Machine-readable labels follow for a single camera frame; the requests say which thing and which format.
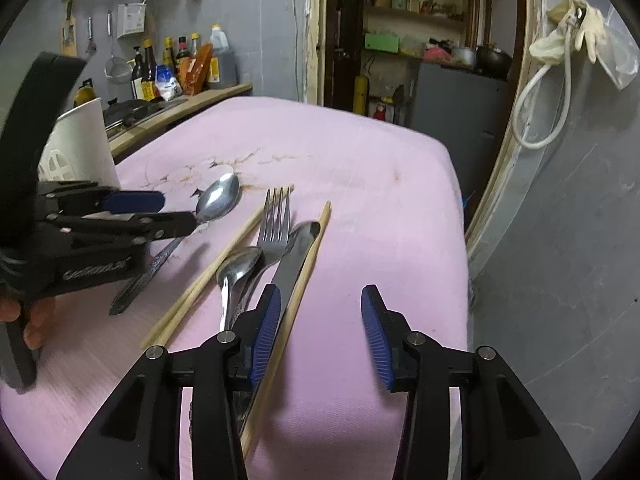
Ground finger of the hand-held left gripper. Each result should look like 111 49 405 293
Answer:
47 210 198 241
37 182 166 213

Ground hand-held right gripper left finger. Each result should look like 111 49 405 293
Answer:
55 284 283 480

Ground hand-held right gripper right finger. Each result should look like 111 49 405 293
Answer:
361 284 583 480

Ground large spoon with patterned handle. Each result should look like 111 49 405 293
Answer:
109 172 242 317

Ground wooden chopstick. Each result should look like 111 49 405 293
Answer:
240 201 332 461
140 187 296 350
150 205 268 346

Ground small metal spoon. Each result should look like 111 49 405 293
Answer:
215 246 264 336

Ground metal table knife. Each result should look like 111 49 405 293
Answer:
235 220 322 436

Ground white plastic utensil holder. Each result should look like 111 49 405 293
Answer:
37 96 122 192

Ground metal fork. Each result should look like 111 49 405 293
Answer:
235 186 293 321

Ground person's left hand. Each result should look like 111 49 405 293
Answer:
0 296 55 352

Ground dark bottle with white label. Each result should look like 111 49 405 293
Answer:
131 46 146 101

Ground white and blue bag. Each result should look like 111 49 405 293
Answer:
155 64 182 102

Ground soy sauce bottle yellow label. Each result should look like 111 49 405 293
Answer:
141 39 158 102

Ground metal mesh strainer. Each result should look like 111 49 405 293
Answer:
103 10 134 86

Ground beige kitchen countertop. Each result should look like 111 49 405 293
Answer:
107 82 253 161

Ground red chili packet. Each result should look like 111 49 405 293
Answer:
179 44 214 95

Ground pink floral tablecloth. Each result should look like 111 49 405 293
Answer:
0 96 476 480

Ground dark oil jug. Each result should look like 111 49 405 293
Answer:
207 24 239 89

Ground wooden knife rack board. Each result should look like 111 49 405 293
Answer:
60 0 79 58

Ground yellow cylinder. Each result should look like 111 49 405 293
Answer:
352 75 369 114

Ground grey cabinet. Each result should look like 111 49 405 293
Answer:
409 61 512 202

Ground green box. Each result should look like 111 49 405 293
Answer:
364 32 401 55

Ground silver pot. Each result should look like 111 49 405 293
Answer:
449 45 477 69

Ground black pot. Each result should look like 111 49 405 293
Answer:
475 44 514 79

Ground wooden shelf unit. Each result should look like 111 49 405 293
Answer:
362 0 475 62

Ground clear plastic bag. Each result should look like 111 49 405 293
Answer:
595 7 640 92

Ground cream rubber gloves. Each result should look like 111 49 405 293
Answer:
528 0 609 66

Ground white hanging wall basket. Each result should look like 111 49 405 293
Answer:
116 2 147 39

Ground white power cable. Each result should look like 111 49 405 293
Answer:
291 0 302 102

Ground wooden door frame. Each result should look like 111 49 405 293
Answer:
302 0 548 261

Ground white hose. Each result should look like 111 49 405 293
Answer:
510 5 574 150

